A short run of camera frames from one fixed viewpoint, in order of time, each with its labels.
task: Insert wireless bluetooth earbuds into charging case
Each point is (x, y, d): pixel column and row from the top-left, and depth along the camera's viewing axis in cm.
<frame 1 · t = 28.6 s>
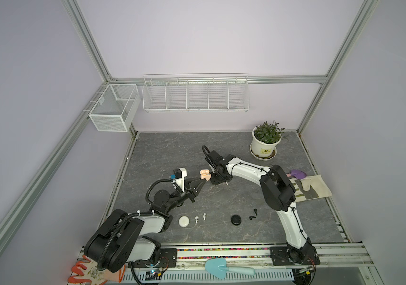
left hand: (205, 180, 76), fingers closed
right hand: (215, 178, 98), fingers open
white earbud left: (196, 218, 86), on the table
white earbud right: (204, 215, 86), on the table
black earbud charging case: (235, 219, 84), point 2 cm above the table
black earbud lower: (250, 217, 86), on the table
black earbud upper: (255, 210, 88), on the table
potted green plant: (265, 138, 96), point 18 cm above the table
beige grey work glove: (309, 187, 95), on the table
purple pink garden scoop: (297, 174, 101), on the table

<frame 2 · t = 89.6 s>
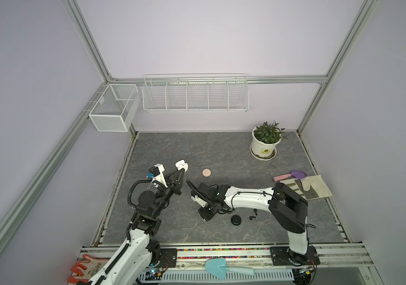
left hand: (183, 170, 73), fingers closed
right hand: (202, 213, 86), fingers open
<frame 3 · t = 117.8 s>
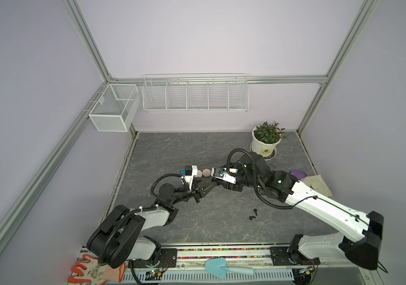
left hand: (216, 184, 71), fingers closed
right hand: (222, 169, 71), fingers open
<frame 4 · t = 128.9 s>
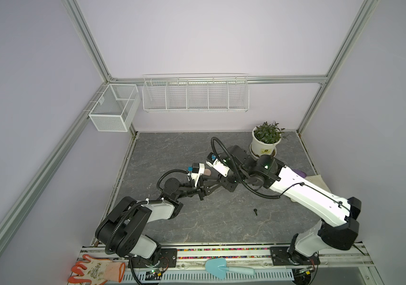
left hand: (222, 183, 71), fingers closed
right hand: (221, 174, 70), fingers open
